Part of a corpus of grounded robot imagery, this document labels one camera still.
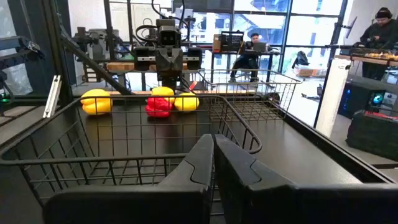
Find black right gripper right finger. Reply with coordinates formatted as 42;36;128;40
214;134;398;224

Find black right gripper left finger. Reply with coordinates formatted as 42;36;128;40
42;133;215;224

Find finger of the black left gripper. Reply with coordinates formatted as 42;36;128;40
169;49;184;80
155;49;170;80

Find yellow bell pepper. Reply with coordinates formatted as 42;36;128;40
80;88;113;116
150;86;176;105

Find bright yellow lemon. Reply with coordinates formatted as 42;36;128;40
174;92;200;112

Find red bell pepper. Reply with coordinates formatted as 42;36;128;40
144;96;174;119

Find monitor on arm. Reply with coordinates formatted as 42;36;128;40
344;16;358;40

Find small cardboard box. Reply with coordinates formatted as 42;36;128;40
212;33;222;52

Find grey robot station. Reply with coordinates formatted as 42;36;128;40
72;26;121;62

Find black office desk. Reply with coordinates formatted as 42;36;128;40
210;49;282;84

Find black equipment case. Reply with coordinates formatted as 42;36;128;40
220;30;245;52

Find seated person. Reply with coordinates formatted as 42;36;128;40
229;32;272;83

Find laptop computer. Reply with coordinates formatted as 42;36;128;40
252;41;268;53

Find white aluminium bar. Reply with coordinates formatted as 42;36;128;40
42;74;63;119

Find black bag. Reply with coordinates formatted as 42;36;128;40
345;109;398;162

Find black backpack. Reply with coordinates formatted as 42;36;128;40
291;50;310;70

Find computer tower blue lights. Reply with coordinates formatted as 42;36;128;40
338;81;388;119

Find flat cardboard box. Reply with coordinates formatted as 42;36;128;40
294;67;328;78

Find wooden work table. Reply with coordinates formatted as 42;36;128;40
335;46;398;68

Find standing person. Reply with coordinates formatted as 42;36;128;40
359;7;398;81

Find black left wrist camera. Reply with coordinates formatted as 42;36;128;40
156;18;182;48

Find black wire basket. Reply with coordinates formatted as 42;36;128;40
0;95;264;215

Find gold wire basket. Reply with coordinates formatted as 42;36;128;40
197;68;303;123

